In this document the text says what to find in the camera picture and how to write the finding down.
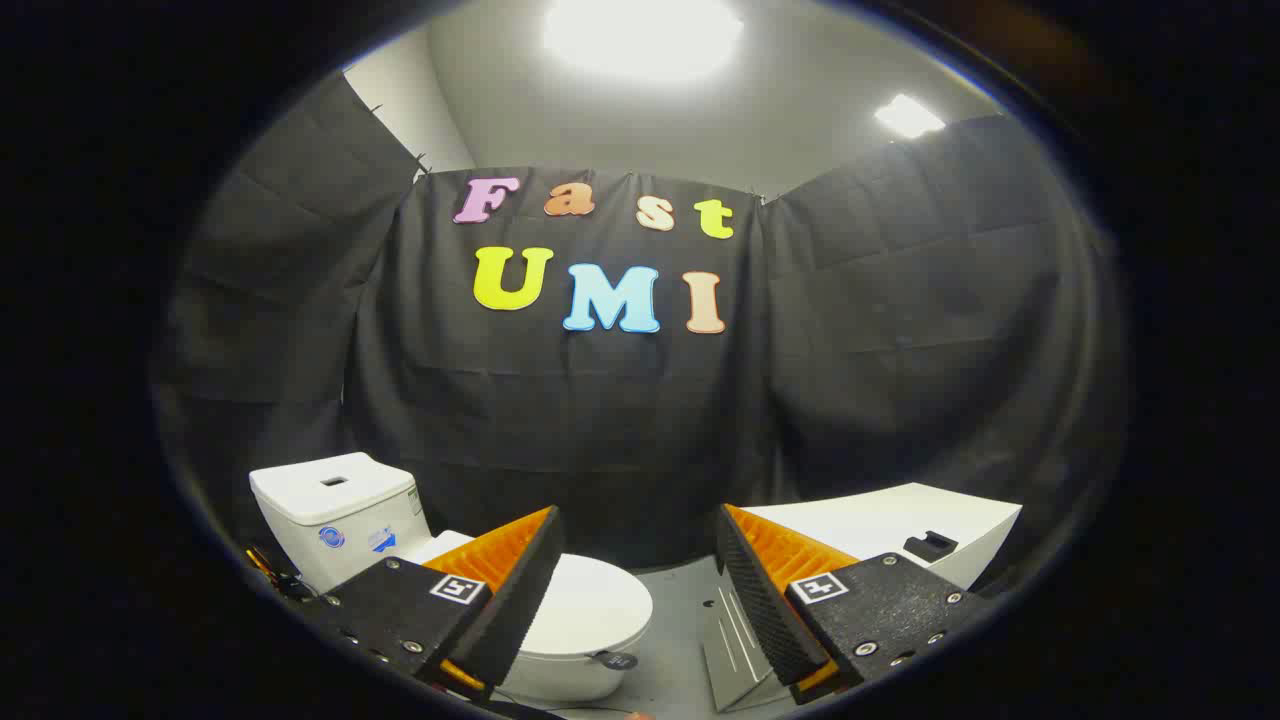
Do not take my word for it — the black backdrop cloth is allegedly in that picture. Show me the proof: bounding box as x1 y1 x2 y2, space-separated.
150 70 1131 601

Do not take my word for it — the large ceiling light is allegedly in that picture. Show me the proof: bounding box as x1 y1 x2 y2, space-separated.
545 0 744 83

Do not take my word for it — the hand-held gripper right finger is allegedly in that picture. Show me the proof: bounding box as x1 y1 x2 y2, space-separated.
715 503 991 706

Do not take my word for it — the white toilet body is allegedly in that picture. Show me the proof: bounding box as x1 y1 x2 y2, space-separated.
249 452 651 703

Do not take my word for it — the grey cabinet with white top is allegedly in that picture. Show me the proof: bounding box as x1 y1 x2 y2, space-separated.
703 483 1023 713

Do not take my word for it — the small ceiling light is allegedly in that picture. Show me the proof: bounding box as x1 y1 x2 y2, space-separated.
875 94 946 139

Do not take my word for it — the bundle of cables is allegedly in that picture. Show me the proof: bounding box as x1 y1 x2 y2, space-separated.
245 545 323 603

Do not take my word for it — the white toilet lid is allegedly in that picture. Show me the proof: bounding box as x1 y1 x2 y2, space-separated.
410 530 654 658

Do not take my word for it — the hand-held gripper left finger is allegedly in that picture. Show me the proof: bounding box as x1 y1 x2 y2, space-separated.
300 505 567 701

